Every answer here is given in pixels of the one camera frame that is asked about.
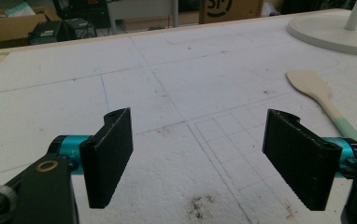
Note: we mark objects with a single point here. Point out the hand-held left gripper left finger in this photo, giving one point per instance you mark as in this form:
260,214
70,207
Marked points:
109,161

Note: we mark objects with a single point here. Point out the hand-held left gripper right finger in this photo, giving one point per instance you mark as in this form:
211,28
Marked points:
298,158

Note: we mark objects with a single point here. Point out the white foam board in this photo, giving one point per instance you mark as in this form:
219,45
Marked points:
179,81

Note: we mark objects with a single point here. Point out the white stand with round base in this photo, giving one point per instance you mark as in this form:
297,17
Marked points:
323,31

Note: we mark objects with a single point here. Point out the black electronic device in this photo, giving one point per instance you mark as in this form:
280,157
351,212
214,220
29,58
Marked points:
78,28
45,32

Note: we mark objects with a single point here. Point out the cardboard box with black print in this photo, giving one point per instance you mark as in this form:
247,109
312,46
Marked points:
229,11

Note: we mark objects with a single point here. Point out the open cardboard box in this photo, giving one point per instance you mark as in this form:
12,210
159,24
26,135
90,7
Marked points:
8,28

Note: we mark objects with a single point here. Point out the pale teal paper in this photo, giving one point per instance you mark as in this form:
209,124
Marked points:
19,10

